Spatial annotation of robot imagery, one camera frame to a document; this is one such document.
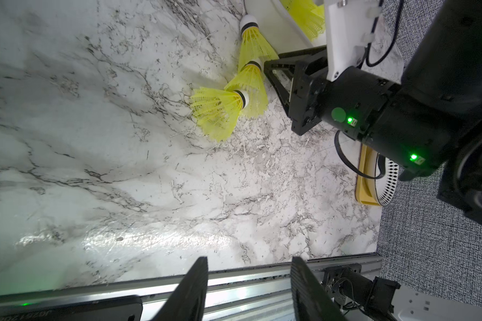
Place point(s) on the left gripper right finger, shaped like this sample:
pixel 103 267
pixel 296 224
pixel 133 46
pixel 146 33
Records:
pixel 310 300

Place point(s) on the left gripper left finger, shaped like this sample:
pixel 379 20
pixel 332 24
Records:
pixel 187 302

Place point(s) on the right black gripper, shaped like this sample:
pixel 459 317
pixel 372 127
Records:
pixel 351 104

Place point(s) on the yellow shuttlecock three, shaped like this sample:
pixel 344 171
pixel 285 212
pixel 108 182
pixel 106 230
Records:
pixel 254 46

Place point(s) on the white plastic storage box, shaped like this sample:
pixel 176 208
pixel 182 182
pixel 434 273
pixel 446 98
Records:
pixel 279 28

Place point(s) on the yellow shuttlecock seven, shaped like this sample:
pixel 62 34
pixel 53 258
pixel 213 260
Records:
pixel 309 17

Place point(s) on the yellow shuttlecock four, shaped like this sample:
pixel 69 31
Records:
pixel 250 80

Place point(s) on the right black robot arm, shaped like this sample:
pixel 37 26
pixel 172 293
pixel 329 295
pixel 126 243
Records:
pixel 432 119

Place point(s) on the yellow shuttlecock nine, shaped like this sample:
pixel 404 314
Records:
pixel 217 111

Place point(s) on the yellow tray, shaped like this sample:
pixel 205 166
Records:
pixel 366 188

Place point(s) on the black dotted white plate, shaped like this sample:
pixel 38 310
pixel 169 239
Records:
pixel 386 186

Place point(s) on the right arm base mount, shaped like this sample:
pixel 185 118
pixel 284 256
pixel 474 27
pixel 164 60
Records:
pixel 371 297

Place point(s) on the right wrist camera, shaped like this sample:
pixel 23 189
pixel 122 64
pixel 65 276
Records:
pixel 349 28

